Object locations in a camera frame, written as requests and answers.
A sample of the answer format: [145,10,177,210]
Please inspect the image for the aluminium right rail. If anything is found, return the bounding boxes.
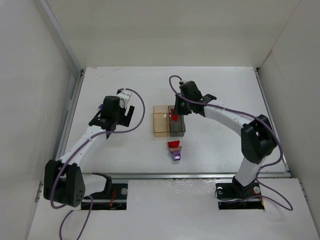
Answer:
[253,67,292,176]

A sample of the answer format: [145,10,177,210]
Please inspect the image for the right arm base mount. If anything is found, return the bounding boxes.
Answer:
[214,179,265,210]

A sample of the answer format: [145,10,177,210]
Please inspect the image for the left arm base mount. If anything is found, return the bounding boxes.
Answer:
[80,173,129,211]

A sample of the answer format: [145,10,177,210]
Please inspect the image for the grey transparent container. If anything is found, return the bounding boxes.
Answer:
[168,105,186,137]

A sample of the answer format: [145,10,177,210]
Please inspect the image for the aluminium front rail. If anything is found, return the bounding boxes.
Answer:
[82,172,292,180]

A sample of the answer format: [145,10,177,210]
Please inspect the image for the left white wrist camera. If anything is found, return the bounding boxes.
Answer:
[116,88,132,109]

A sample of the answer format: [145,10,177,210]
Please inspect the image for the aluminium left rail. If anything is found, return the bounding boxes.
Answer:
[51,69,86,160]

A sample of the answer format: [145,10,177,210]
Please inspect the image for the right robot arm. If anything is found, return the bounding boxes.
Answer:
[173,81,278,198]

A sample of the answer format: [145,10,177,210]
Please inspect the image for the amber transparent container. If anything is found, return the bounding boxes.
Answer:
[153,105,170,138]

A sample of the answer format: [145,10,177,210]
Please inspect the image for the red curved lego brick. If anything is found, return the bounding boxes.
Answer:
[170,113,179,122]

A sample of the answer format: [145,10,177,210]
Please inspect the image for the red flower lego piece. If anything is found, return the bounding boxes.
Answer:
[167,140,180,149]

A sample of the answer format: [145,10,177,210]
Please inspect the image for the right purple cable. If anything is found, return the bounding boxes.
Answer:
[168,75,294,211]

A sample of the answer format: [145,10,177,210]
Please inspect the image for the purple lego piece with butterfly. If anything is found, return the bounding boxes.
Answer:
[168,146,182,162]

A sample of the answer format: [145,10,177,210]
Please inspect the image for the purple cable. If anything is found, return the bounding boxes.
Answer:
[49,87,146,240]
[168,75,294,211]

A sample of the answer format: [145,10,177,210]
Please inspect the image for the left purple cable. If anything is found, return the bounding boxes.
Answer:
[49,87,146,240]

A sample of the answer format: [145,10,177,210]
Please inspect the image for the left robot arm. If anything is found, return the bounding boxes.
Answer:
[43,90,135,207]

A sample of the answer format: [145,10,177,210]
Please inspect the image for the aluminium rail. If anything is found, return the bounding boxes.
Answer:
[253,67,292,176]
[51,69,86,160]
[82,172,292,180]

